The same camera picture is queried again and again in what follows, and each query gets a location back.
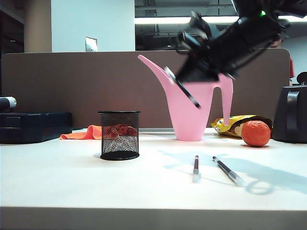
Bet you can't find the orange round fruit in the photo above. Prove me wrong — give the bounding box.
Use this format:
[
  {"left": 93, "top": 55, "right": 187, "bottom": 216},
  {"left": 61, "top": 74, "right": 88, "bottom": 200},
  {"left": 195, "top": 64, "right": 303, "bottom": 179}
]
[{"left": 241, "top": 120, "right": 272, "bottom": 147}]

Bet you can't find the pink plastic watering can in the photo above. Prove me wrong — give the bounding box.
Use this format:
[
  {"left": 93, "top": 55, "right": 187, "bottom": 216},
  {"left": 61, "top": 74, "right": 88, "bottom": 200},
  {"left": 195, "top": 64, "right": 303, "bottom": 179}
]
[{"left": 138, "top": 54, "right": 234, "bottom": 142}]

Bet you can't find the brown desk partition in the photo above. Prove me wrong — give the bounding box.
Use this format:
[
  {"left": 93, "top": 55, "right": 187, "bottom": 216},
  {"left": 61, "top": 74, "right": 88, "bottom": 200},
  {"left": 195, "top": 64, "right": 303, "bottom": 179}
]
[{"left": 0, "top": 48, "right": 290, "bottom": 130}]

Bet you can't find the yellow snack bag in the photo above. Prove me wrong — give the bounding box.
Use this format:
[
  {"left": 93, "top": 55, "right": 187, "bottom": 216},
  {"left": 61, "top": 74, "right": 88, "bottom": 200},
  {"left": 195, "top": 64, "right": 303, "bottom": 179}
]
[{"left": 210, "top": 115, "right": 273, "bottom": 139}]

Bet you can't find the person in red shirt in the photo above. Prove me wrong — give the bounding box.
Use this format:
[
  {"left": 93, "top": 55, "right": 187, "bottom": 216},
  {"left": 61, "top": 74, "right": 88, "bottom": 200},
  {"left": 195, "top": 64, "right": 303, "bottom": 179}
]
[{"left": 270, "top": 35, "right": 295, "bottom": 79}]

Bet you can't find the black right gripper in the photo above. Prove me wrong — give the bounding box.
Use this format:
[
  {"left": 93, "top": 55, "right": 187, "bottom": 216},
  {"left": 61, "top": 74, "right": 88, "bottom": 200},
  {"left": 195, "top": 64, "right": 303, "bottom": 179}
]
[{"left": 176, "top": 14, "right": 282, "bottom": 82}]

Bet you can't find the black plastic case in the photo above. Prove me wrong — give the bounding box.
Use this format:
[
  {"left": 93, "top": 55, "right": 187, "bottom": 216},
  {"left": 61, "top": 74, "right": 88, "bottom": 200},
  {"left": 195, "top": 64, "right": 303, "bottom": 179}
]
[{"left": 0, "top": 112, "right": 73, "bottom": 144}]

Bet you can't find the orange cloth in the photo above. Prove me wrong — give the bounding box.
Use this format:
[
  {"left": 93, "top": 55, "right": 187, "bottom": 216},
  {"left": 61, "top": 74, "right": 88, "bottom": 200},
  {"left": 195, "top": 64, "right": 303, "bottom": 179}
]
[{"left": 59, "top": 125, "right": 103, "bottom": 140}]

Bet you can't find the short pen with clear cap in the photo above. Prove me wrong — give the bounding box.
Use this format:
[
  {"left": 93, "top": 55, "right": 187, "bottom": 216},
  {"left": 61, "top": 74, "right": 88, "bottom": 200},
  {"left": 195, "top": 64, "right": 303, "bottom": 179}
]
[{"left": 191, "top": 155, "right": 201, "bottom": 183}]

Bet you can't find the black kettle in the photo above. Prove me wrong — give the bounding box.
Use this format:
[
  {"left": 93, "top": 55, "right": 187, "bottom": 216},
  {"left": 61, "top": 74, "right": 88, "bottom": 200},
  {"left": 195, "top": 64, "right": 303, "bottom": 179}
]
[{"left": 272, "top": 71, "right": 307, "bottom": 144}]

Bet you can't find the black mesh pen basket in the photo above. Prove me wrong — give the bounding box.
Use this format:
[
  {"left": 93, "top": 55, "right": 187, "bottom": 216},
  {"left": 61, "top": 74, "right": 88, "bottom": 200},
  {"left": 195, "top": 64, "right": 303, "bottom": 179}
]
[{"left": 98, "top": 111, "right": 141, "bottom": 161}]

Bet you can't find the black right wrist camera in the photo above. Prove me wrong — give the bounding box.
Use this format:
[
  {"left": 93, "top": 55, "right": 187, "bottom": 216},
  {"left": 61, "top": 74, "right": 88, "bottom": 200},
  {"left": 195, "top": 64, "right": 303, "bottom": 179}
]
[{"left": 177, "top": 11, "right": 213, "bottom": 52}]

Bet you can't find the black pen with black end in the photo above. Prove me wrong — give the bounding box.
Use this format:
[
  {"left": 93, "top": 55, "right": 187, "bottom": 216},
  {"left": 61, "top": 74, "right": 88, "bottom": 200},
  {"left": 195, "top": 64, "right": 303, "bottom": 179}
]
[{"left": 165, "top": 67, "right": 201, "bottom": 109}]

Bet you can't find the white and black tool handle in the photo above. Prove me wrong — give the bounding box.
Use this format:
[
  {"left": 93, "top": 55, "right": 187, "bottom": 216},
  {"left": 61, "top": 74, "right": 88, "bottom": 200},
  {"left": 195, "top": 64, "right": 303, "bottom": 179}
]
[{"left": 0, "top": 96, "right": 17, "bottom": 113}]

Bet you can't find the beige round column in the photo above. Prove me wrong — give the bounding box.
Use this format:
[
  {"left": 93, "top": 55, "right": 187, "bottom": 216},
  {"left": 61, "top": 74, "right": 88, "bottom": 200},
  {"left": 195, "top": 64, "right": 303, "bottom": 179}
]
[{"left": 24, "top": 0, "right": 52, "bottom": 53}]

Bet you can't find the metal wall plate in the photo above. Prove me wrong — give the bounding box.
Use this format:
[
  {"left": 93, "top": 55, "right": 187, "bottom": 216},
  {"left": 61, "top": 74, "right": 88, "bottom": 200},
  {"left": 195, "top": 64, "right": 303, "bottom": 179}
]
[{"left": 85, "top": 36, "right": 98, "bottom": 52}]

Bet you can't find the black pen with clear cap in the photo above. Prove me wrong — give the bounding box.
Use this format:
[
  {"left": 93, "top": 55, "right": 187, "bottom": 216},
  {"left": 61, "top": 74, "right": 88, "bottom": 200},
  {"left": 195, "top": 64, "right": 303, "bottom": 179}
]
[{"left": 212, "top": 156, "right": 246, "bottom": 187}]

